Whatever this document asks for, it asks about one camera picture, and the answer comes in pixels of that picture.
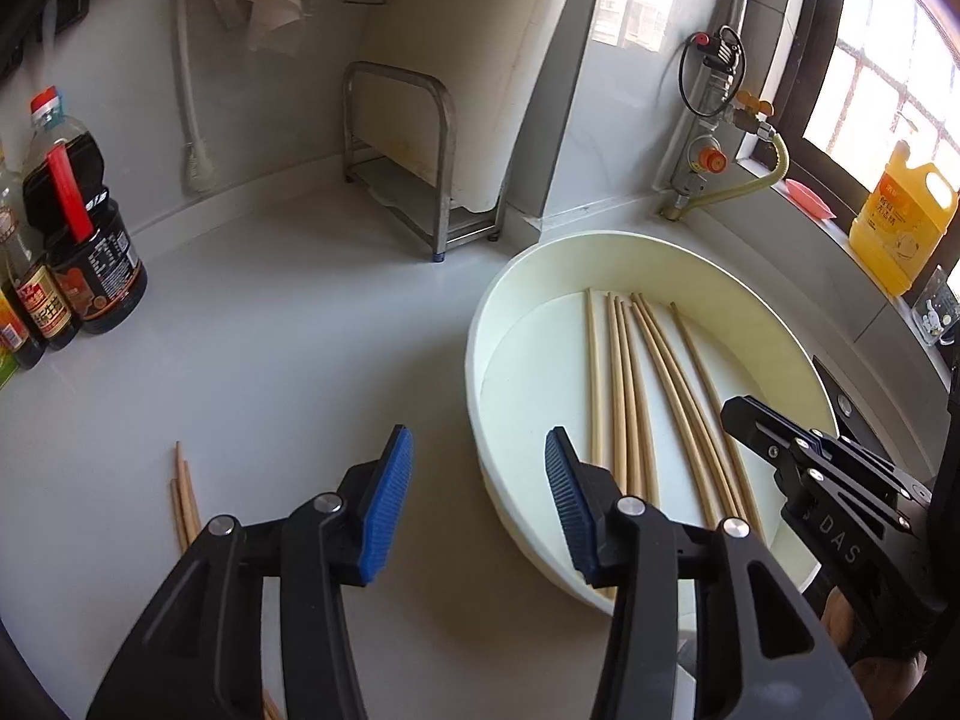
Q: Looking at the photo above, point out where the yellow detergent bottle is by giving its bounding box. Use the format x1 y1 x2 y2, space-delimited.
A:
849 139 960 297

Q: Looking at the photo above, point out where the dark framed window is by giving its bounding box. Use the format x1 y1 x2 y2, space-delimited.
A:
772 0 960 188

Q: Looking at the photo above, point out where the red plastic dish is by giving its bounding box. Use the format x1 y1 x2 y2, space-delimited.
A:
780 178 837 222

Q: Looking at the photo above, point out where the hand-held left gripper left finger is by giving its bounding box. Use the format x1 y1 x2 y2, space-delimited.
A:
86 425 415 720

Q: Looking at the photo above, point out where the brass valve yellow handle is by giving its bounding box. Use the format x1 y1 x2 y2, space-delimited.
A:
735 90 773 140

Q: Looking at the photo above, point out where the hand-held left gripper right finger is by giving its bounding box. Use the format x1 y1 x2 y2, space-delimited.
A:
544 426 875 720

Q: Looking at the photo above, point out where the gas valve with hose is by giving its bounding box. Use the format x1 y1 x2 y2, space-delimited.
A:
660 131 788 222

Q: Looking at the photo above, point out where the stainless steel rack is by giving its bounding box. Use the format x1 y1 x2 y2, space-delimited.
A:
343 61 511 262

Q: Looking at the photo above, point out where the clear glass cup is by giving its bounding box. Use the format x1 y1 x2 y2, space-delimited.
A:
911 266 960 346

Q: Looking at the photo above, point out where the dark vinegar bottle yellow cap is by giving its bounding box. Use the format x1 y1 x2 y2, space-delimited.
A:
0 285 46 370

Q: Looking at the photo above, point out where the cream plastic basin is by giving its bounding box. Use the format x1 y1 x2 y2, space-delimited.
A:
465 231 841 620

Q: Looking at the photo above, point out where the gas regulator orange knob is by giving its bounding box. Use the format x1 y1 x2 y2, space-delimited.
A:
671 120 728 200

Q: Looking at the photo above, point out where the white dish brush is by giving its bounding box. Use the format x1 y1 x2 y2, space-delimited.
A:
176 0 218 192

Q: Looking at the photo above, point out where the white cutting board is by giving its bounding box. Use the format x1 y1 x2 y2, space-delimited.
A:
360 0 608 215

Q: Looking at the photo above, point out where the clear soy sauce bottle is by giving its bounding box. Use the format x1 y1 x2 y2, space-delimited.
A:
0 157 80 350

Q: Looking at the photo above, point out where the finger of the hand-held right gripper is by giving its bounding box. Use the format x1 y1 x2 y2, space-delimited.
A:
814 356 893 466
721 396 931 533

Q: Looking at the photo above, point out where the large soy sauce jug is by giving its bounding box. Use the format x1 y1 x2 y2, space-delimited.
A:
22 86 149 335

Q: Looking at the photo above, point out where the gas shutoff valve red knob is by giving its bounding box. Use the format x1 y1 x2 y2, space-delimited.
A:
679 26 747 121

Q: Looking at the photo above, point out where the person's right hand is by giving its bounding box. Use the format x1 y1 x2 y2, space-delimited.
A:
821 592 925 720

